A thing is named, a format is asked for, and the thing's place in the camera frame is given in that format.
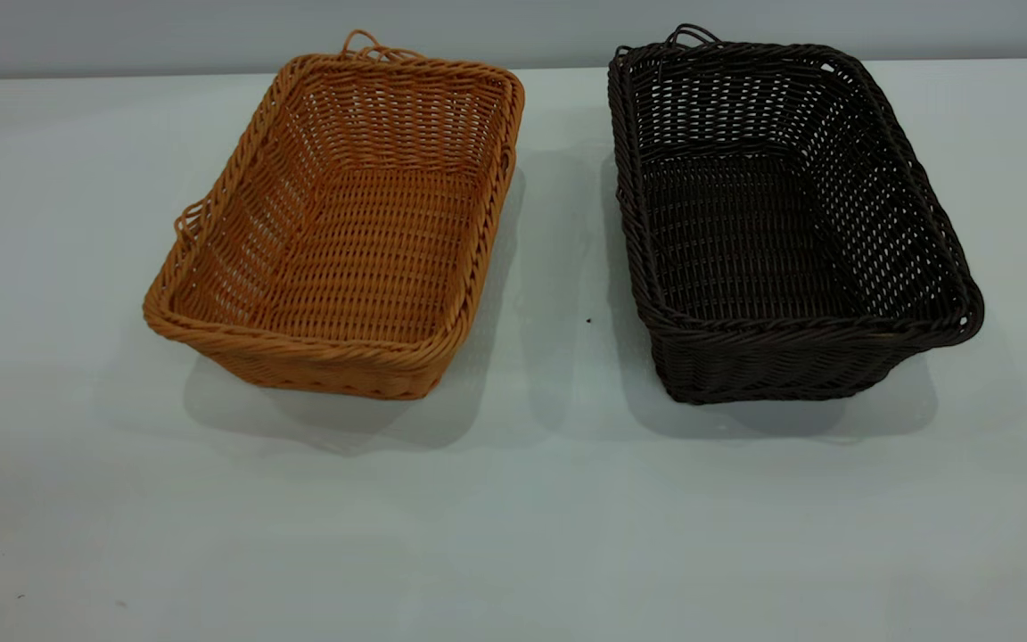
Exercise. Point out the light brown wicker basket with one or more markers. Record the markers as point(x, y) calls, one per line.
point(362, 259)

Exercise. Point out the dark brown wicker basket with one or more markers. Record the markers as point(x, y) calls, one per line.
point(745, 259)

